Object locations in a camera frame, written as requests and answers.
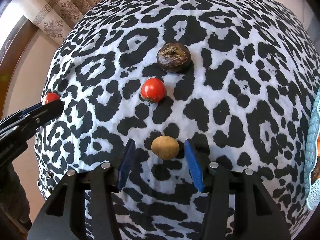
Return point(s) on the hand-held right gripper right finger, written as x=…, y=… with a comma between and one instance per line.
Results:
x=195, y=168

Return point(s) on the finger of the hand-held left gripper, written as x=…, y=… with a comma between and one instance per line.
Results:
x=47, y=111
x=31, y=109

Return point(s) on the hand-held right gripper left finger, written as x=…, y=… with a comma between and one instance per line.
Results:
x=127, y=166

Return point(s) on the red tomato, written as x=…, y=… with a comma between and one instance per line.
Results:
x=153, y=88
x=50, y=97

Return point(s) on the dark brown water chestnut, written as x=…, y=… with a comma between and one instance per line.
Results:
x=173, y=60

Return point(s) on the teal plastic basket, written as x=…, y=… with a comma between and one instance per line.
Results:
x=311, y=155

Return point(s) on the large rough orange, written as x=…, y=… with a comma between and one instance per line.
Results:
x=318, y=143

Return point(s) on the metal clasp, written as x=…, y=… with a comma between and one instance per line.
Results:
x=48, y=177

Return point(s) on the black and white leopard blanket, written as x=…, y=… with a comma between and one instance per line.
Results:
x=225, y=105

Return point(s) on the beige patterned curtain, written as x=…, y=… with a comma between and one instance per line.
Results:
x=75, y=2

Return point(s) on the brown wooden window frame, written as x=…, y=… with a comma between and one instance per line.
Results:
x=17, y=33

